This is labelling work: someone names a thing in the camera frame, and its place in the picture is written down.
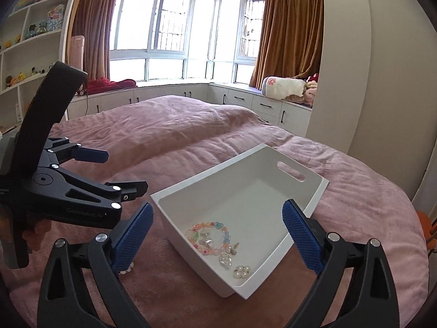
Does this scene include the teal figurines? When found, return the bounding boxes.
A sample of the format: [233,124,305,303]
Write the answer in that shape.
[25,20,47,40]

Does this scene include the brown curtain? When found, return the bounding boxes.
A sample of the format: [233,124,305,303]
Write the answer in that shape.
[70,0,122,83]
[249,0,324,90]

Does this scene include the pink and red plush toys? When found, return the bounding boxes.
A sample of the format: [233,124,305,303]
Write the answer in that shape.
[294,73,320,107]

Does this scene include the white storage box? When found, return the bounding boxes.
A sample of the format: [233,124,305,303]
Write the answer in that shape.
[150,143,330,300]

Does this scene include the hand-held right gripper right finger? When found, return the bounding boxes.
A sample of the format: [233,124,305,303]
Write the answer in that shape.
[282,199,400,328]

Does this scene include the white rolled plush pillow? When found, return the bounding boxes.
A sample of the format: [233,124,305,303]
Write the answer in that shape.
[262,77,306,102]

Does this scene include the white wall shelf unit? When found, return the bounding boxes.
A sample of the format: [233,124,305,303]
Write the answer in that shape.
[0,0,87,131]

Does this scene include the colourful flower decoration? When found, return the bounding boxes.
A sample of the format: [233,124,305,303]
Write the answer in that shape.
[46,4,66,32]

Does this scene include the bay window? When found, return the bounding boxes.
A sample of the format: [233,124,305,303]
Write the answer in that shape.
[108,0,267,85]

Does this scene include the colourful bead bracelet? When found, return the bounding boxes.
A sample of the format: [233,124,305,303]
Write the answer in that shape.
[185,221,234,256]

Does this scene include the red cloth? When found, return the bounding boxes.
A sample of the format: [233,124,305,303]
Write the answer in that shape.
[85,78,138,95]

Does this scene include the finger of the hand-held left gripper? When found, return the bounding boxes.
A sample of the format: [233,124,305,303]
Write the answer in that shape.
[41,137,109,166]
[51,167,149,210]

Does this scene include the pink fleece blanket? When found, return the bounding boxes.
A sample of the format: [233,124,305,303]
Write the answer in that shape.
[0,95,430,328]

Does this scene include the white window seat cabinets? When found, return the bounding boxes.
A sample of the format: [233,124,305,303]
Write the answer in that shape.
[66,82,313,138]

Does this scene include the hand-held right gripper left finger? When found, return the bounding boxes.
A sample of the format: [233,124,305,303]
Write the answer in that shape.
[37,201,154,328]

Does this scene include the orange chair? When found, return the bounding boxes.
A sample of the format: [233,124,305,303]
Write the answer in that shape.
[417,211,437,247]

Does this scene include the person's left hand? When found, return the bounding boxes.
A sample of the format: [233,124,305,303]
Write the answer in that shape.
[21,219,52,251]

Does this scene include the pink tower appliance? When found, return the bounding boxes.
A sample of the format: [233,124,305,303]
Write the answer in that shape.
[70,35,86,93]

